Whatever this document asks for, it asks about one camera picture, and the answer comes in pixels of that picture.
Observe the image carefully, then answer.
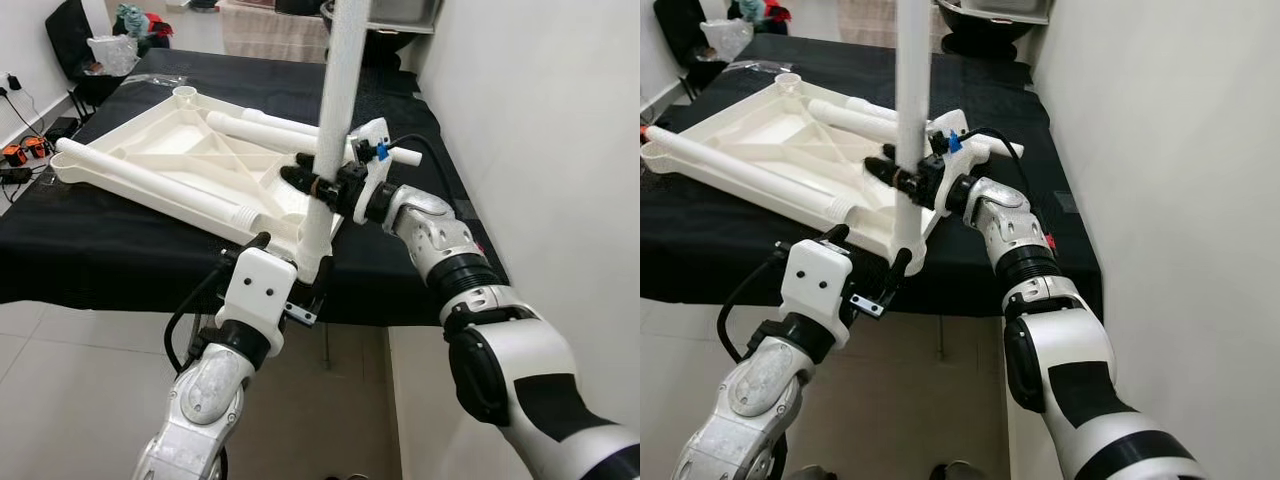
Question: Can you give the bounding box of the white plastic table top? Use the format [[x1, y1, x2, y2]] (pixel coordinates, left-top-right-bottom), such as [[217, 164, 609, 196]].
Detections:
[[50, 86, 396, 283], [640, 72, 976, 276]]

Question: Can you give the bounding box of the beige woven cloth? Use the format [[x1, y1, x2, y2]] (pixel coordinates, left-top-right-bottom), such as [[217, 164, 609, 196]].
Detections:
[[835, 0, 901, 46], [218, 0, 331, 63]]

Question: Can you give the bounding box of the black table cloth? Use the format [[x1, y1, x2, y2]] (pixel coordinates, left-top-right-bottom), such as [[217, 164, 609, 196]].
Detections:
[[0, 48, 509, 326], [640, 35, 1104, 321]]

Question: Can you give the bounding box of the large black bowl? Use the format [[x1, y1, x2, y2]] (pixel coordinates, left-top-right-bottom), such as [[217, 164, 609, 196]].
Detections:
[[940, 10, 1036, 61], [320, 0, 421, 61]]

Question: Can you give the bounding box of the clear plastic bag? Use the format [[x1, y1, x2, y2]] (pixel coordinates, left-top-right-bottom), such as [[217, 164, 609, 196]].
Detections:
[[700, 18, 756, 61], [88, 35, 141, 79]]

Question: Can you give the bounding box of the black chair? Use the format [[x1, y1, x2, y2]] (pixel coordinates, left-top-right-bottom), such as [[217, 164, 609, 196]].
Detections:
[[45, 0, 126, 111], [655, 0, 731, 91]]

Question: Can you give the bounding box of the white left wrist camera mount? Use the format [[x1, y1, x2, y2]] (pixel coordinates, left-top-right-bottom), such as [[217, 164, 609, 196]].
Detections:
[[215, 246, 298, 359], [782, 238, 854, 351]]

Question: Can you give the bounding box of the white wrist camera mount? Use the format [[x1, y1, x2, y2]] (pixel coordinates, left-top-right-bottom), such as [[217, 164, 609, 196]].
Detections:
[[782, 238, 854, 351], [345, 116, 396, 226], [930, 108, 986, 216], [215, 246, 298, 359]]

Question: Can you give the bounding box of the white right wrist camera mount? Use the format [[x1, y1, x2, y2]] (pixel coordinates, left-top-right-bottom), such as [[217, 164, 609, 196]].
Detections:
[[930, 108, 986, 216], [345, 116, 396, 226]]

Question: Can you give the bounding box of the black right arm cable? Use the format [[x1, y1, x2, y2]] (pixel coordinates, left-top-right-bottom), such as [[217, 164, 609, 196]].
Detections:
[[385, 134, 451, 196], [965, 127, 1031, 186]]

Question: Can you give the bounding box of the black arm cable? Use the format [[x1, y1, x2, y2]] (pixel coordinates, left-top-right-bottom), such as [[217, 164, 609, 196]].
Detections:
[[385, 134, 451, 196], [715, 250, 801, 366], [965, 127, 1031, 186], [163, 255, 241, 376]]

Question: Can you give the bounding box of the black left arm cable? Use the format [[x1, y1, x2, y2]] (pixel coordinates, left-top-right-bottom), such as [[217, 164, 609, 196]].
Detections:
[[715, 250, 801, 366], [163, 255, 241, 376]]

